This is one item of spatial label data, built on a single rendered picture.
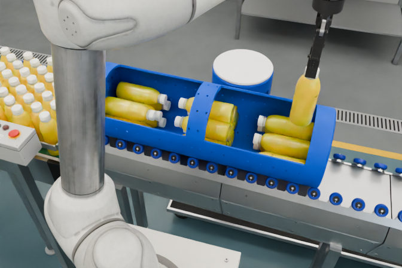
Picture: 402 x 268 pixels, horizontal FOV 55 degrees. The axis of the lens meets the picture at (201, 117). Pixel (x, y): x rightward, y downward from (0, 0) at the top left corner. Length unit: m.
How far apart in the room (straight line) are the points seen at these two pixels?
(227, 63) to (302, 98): 0.72
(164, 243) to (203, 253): 0.12
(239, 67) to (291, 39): 2.32
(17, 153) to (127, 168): 0.42
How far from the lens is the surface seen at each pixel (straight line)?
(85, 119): 0.81
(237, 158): 1.32
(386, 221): 1.51
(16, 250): 2.58
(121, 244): 0.88
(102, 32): 0.55
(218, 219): 2.29
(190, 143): 1.34
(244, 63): 1.84
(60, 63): 0.76
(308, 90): 1.15
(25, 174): 1.69
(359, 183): 1.57
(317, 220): 1.51
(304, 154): 1.40
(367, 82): 3.71
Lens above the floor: 2.08
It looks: 43 degrees down
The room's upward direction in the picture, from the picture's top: straight up
